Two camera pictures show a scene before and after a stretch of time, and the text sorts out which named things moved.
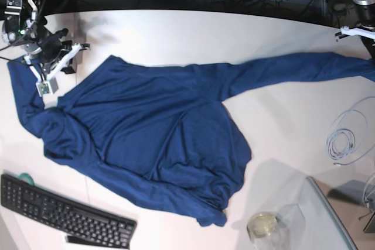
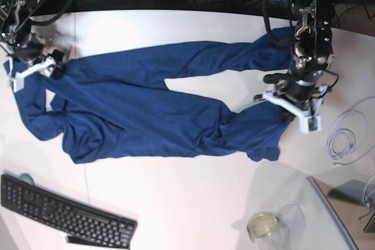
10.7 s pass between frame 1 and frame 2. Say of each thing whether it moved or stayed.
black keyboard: stayed
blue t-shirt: moved
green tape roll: stayed
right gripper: moved
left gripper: moved
